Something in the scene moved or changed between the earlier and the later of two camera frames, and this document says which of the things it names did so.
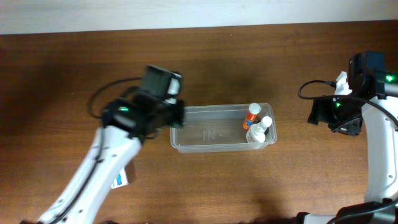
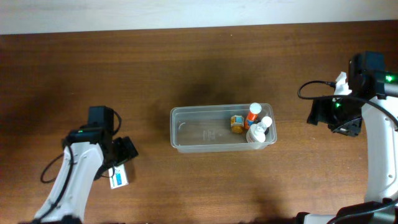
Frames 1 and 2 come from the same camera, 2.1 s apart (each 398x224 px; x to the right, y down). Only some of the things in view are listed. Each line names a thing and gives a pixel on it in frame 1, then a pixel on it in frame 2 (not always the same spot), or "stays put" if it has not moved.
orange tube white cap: [254, 109] stays put
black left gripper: [176, 107] → [128, 150]
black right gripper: [319, 111] stays put
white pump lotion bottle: [255, 132] stays put
